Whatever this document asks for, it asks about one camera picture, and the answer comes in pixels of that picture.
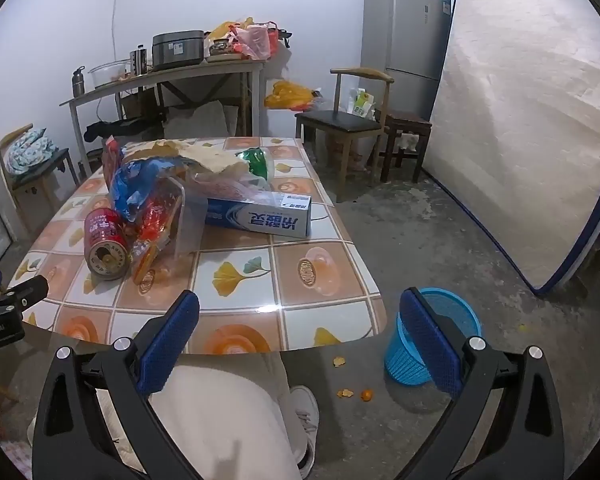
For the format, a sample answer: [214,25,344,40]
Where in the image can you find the green white carton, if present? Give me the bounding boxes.
[347,87,377,119]

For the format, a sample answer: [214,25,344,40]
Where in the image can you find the blue white toothpaste box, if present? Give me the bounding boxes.
[204,191,314,239]

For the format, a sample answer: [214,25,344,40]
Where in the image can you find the person's beige trouser leg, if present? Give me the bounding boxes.
[27,350,307,480]

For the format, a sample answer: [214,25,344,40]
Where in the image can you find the wooden chair black seat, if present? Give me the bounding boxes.
[295,67,396,204]

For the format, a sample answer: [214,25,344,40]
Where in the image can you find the beige cloth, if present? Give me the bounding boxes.
[124,139,243,177]

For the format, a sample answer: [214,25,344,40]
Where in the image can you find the grey rice cooker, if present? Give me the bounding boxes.
[151,30,206,69]

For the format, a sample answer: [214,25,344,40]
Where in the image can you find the blue red snack wrapper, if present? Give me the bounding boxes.
[101,136,187,283]

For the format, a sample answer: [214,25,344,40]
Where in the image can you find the wall cable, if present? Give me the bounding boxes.
[110,0,122,64]

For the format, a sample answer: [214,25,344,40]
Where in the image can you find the metal cup set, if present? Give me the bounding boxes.
[129,45,149,77]

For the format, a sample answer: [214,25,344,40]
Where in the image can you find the grey refrigerator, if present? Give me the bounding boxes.
[360,0,453,122]

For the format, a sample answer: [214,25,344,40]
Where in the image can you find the yellow plastic bag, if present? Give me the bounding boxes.
[264,80,317,112]

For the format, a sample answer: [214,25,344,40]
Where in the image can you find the red drink can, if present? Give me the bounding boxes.
[84,207,131,281]

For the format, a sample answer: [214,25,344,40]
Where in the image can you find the dark wooden stool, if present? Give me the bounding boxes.
[379,109,433,184]

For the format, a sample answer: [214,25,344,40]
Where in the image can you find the long side table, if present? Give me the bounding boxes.
[60,57,267,177]

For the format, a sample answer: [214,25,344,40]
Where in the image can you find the black cloth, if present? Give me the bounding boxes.
[83,118,167,144]

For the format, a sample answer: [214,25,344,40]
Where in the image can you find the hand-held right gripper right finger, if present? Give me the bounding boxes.
[397,287,566,480]

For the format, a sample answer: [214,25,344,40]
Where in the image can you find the white printed sack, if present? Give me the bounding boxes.
[325,135,377,172]

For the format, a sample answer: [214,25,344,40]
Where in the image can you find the ginkgo pattern tablecloth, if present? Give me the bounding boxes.
[7,136,388,357]

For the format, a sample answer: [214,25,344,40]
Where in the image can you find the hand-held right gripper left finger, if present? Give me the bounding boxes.
[31,290,203,480]

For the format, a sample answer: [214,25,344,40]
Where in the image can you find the wooden chair with cloth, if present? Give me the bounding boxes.
[0,124,79,233]

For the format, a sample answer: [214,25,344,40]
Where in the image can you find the white mattress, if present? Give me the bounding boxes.
[424,0,600,297]

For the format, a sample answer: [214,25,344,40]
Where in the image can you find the clear plastic bowl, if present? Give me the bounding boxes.
[87,60,132,91]

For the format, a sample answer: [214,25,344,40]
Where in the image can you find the cardboard box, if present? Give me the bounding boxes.
[122,87,162,121]

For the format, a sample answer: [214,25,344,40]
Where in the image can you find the person's white shoe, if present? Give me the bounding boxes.
[280,386,321,477]

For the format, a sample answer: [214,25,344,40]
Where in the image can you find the blue mesh wastebasket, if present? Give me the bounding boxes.
[383,287,482,387]

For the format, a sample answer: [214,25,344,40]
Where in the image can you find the clear plastic packaging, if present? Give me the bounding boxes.
[167,176,212,257]

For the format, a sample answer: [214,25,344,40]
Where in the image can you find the floral cloth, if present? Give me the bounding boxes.
[6,128,59,175]

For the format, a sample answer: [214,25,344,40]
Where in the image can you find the grey cushion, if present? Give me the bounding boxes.
[161,100,231,139]

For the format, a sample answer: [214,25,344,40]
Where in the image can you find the pink printed plastic bag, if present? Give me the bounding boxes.
[186,157,273,203]

